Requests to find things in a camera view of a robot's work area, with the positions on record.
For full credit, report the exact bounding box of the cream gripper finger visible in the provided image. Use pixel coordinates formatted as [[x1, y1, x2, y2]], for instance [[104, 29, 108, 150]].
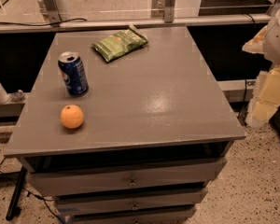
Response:
[[242, 25, 267, 54], [245, 65, 280, 128]]

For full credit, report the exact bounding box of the blue pepsi can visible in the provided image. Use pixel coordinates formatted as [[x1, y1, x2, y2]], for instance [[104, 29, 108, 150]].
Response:
[[58, 51, 89, 96]]

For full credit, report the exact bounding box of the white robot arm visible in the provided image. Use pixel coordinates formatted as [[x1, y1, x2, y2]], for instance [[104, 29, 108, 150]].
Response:
[[242, 8, 280, 128]]

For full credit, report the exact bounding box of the green chip bag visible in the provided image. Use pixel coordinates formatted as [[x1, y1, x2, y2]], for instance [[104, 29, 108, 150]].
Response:
[[93, 25, 148, 63]]

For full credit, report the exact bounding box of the grey drawer cabinet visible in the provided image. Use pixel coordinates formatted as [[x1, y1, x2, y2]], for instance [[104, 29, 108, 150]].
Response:
[[3, 26, 247, 224]]

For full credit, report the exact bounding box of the bottom grey drawer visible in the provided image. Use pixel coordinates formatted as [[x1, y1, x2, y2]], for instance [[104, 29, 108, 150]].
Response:
[[72, 205, 196, 224]]

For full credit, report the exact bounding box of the grey drawer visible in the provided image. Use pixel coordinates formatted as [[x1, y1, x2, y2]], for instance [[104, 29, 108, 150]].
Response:
[[56, 188, 207, 216], [27, 158, 227, 196], [72, 205, 196, 224]]

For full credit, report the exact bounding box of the orange fruit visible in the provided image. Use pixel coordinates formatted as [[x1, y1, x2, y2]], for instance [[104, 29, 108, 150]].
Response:
[[60, 105, 84, 129]]

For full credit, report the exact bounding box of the middle grey drawer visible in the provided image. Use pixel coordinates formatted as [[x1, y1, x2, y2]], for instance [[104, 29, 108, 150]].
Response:
[[56, 188, 207, 216]]

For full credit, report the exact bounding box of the top grey drawer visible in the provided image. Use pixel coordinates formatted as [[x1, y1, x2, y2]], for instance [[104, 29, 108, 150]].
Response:
[[27, 158, 227, 196]]

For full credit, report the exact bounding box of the black metal leg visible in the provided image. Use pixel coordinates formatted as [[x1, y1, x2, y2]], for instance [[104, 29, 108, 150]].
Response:
[[6, 167, 27, 221]]

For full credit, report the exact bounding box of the metal frame post centre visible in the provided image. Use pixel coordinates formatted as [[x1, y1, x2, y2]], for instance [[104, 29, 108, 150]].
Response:
[[150, 0, 175, 23]]

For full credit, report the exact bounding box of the metal frame post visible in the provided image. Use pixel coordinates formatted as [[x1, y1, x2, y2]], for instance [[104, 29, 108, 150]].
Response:
[[36, 0, 70, 23], [150, 0, 175, 23]]

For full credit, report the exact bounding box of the grey metal rail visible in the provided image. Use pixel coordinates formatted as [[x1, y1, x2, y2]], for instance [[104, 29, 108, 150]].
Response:
[[0, 13, 271, 34]]

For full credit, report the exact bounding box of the black rail cable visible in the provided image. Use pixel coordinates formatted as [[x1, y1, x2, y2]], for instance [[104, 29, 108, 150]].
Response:
[[0, 17, 88, 27]]

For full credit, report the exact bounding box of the metal frame post left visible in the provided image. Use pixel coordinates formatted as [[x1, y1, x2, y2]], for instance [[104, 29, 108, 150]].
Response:
[[36, 0, 70, 23]]

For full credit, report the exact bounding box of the black floor cable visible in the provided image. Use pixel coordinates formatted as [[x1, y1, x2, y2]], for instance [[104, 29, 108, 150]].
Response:
[[0, 141, 66, 224]]

